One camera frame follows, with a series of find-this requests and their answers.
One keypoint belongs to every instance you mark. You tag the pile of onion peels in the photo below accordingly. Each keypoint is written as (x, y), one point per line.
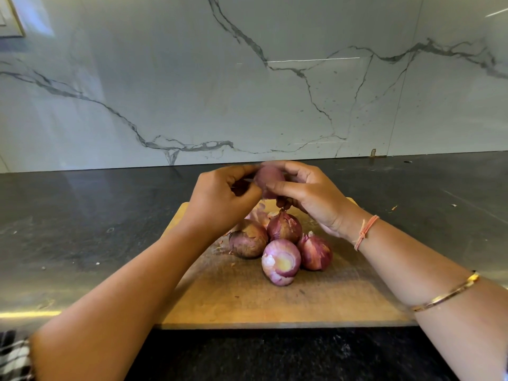
(258, 214)

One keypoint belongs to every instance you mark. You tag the red onion with pale patch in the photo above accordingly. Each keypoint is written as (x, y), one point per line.
(281, 262)

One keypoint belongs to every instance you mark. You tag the black white plaid sleeve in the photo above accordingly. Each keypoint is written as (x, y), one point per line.
(14, 361)

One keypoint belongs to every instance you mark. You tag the person's right hand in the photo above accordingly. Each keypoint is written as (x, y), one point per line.
(317, 198)

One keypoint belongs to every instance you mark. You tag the gold bangle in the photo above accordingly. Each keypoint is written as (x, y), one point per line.
(444, 296)

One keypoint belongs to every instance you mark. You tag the person's right forearm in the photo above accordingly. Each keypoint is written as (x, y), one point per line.
(433, 297)

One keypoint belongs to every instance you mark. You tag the person's left hand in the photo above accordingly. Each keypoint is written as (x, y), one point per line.
(218, 202)

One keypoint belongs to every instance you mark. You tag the wooden cutting board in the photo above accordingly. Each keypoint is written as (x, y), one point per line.
(230, 301)

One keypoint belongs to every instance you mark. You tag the white wall switch plate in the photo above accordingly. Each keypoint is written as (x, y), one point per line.
(9, 16)

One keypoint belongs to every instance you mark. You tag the brownish red onion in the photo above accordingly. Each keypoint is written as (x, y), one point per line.
(249, 239)

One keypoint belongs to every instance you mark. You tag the small red onion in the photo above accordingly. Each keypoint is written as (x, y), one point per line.
(266, 177)

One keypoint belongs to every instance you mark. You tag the person's left forearm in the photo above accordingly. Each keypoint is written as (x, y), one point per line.
(119, 317)

